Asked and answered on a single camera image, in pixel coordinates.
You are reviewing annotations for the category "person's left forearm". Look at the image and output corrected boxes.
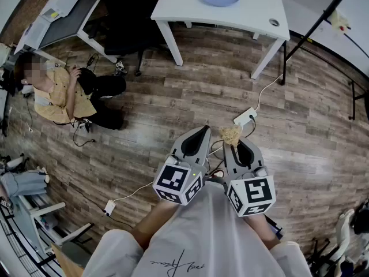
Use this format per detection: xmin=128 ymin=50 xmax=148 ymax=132
xmin=131 ymin=199 xmax=181 ymax=252

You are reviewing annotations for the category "person's red white shoe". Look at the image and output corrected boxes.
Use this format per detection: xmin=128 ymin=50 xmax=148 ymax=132
xmin=208 ymin=169 xmax=225 ymax=184

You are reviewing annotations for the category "person's right forearm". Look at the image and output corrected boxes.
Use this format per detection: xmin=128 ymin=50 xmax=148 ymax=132
xmin=244 ymin=212 xmax=282 ymax=250

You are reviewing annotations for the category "beige scrub sponge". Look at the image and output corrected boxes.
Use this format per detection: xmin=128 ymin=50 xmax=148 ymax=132
xmin=218 ymin=125 xmax=243 ymax=149

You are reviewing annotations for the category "white power strip cable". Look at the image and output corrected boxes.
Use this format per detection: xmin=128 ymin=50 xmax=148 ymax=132
xmin=255 ymin=73 xmax=285 ymax=112

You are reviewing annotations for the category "spare hand-held gripper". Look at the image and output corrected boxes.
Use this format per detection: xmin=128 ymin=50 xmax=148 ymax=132
xmin=114 ymin=61 xmax=128 ymax=77

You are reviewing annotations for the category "black floor cable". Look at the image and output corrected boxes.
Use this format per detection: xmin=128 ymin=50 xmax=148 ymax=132
xmin=59 ymin=180 xmax=134 ymax=230

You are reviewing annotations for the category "black office chair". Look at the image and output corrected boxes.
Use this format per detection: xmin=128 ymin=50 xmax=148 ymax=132
xmin=91 ymin=0 xmax=171 ymax=77

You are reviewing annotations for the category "black power brick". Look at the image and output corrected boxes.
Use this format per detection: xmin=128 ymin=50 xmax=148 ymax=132
xmin=85 ymin=53 xmax=100 ymax=72

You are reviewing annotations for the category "brown cardboard box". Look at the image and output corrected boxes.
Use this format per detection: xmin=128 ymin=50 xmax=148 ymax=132
xmin=50 ymin=242 xmax=87 ymax=277

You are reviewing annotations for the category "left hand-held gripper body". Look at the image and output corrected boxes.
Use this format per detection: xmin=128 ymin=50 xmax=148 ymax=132
xmin=152 ymin=154 xmax=207 ymax=206

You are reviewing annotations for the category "cream glove with red spot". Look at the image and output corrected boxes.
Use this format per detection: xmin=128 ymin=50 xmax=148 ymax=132
xmin=328 ymin=9 xmax=352 ymax=35

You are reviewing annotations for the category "white shelf rack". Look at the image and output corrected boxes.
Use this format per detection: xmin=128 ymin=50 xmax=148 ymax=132
xmin=10 ymin=194 xmax=96 ymax=260

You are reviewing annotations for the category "black stand pole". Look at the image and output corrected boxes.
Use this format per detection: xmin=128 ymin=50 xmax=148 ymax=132
xmin=281 ymin=0 xmax=357 ymax=86

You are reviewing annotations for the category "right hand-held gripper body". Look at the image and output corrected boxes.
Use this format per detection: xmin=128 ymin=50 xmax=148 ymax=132
xmin=225 ymin=164 xmax=277 ymax=218

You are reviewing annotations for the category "person's white shirt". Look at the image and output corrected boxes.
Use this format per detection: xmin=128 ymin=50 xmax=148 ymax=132
xmin=82 ymin=180 xmax=314 ymax=277

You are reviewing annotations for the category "grey desk with white legs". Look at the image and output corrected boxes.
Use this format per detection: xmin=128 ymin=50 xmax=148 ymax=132
xmin=13 ymin=0 xmax=122 ymax=65

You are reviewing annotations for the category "white power strip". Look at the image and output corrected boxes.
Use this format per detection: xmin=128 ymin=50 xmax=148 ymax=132
xmin=233 ymin=107 xmax=258 ymax=126

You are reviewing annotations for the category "white plastic box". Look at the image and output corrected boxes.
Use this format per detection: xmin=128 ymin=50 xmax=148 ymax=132
xmin=40 ymin=0 xmax=82 ymax=18

